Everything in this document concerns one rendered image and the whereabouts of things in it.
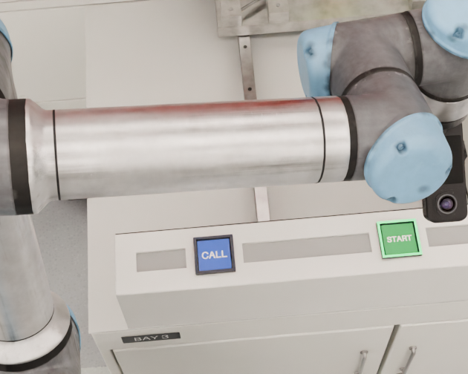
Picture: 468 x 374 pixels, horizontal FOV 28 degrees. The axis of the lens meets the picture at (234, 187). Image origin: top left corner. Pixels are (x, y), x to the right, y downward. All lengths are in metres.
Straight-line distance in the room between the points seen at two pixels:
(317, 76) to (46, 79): 1.11
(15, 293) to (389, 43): 0.47
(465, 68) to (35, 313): 0.53
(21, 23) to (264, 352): 0.75
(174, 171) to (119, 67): 0.91
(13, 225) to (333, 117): 0.36
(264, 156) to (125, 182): 0.12
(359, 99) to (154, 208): 0.75
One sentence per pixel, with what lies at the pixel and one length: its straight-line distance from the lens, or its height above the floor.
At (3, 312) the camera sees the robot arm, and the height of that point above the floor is 1.21.
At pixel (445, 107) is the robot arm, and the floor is 1.34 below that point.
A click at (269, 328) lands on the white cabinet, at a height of 0.77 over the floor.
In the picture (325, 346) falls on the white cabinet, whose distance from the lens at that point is 1.58.
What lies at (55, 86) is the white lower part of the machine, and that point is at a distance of 1.96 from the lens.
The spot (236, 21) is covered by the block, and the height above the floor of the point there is 0.89.
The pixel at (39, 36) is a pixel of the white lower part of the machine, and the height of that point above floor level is 0.74.
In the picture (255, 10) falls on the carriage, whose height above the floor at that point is 0.88.
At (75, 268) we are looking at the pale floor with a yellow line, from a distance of 2.39.
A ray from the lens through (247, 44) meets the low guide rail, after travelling 1.63.
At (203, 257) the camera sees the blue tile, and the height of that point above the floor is 0.96.
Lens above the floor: 2.16
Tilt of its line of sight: 62 degrees down
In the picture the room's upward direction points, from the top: 3 degrees counter-clockwise
